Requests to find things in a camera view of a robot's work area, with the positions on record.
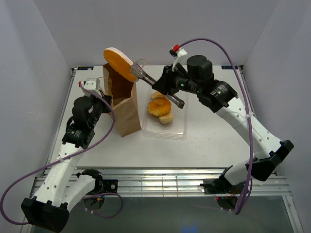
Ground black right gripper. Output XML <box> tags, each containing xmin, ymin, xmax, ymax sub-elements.
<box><xmin>152</xmin><ymin>63</ymin><xmax>200</xmax><ymax>96</ymax></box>

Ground large orange ring bread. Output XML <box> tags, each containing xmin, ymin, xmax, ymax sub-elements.
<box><xmin>147</xmin><ymin>99</ymin><xmax>171</xmax><ymax>117</ymax></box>

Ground blue label sticker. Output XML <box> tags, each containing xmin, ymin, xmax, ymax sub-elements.
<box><xmin>221</xmin><ymin>66</ymin><xmax>239</xmax><ymax>70</ymax></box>
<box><xmin>77</xmin><ymin>66</ymin><xmax>94</xmax><ymax>70</ymax></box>

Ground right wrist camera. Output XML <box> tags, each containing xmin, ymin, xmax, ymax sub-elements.
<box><xmin>169</xmin><ymin>44</ymin><xmax>188</xmax><ymax>71</ymax></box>

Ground metal serving tongs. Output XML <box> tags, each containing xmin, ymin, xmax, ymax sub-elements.
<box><xmin>130</xmin><ymin>61</ymin><xmax>185</xmax><ymax>109</ymax></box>

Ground brown paper bag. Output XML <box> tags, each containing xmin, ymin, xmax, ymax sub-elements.
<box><xmin>100</xmin><ymin>64</ymin><xmax>141</xmax><ymax>137</ymax></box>

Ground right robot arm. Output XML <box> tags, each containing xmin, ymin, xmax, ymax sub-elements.
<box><xmin>152</xmin><ymin>55</ymin><xmax>294</xmax><ymax>193</ymax></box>

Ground clear plastic tray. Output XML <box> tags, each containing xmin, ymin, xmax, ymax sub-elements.
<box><xmin>142</xmin><ymin>89</ymin><xmax>189</xmax><ymax>140</ymax></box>

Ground small tan bread roll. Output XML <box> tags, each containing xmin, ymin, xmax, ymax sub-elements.
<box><xmin>159</xmin><ymin>112</ymin><xmax>174</xmax><ymax>124</ymax></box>

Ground blue label sticker left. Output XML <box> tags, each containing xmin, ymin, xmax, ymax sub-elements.
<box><xmin>77</xmin><ymin>66</ymin><xmax>94</xmax><ymax>70</ymax></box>

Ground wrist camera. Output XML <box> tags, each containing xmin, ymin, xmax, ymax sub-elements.
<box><xmin>78</xmin><ymin>78</ymin><xmax>101</xmax><ymax>97</ymax></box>
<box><xmin>169</xmin><ymin>44</ymin><xmax>188</xmax><ymax>71</ymax></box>

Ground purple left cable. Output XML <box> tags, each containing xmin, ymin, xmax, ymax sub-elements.
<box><xmin>0</xmin><ymin>84</ymin><xmax>124</xmax><ymax>225</ymax></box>

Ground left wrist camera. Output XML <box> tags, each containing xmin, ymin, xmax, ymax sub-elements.
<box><xmin>78</xmin><ymin>78</ymin><xmax>101</xmax><ymax>97</ymax></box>

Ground blue label sticker right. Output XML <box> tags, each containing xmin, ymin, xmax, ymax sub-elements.
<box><xmin>221</xmin><ymin>66</ymin><xmax>239</xmax><ymax>70</ymax></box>

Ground orange bread wedge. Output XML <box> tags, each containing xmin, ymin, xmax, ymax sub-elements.
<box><xmin>104</xmin><ymin>47</ymin><xmax>137</xmax><ymax>82</ymax></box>

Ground aluminium frame rail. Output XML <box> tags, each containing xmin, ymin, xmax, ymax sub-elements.
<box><xmin>31</xmin><ymin>167</ymin><xmax>292</xmax><ymax>198</ymax></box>

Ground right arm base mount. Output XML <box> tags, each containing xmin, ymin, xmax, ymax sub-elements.
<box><xmin>199</xmin><ymin>179</ymin><xmax>244</xmax><ymax>210</ymax></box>

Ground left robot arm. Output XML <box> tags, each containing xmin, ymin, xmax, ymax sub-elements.
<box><xmin>21</xmin><ymin>95</ymin><xmax>111</xmax><ymax>233</ymax></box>

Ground curved croissant bread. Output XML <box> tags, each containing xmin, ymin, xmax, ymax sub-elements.
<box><xmin>151</xmin><ymin>91</ymin><xmax>168</xmax><ymax>100</ymax></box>

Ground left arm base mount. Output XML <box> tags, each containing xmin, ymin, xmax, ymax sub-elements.
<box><xmin>83</xmin><ymin>180</ymin><xmax>119</xmax><ymax>211</ymax></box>

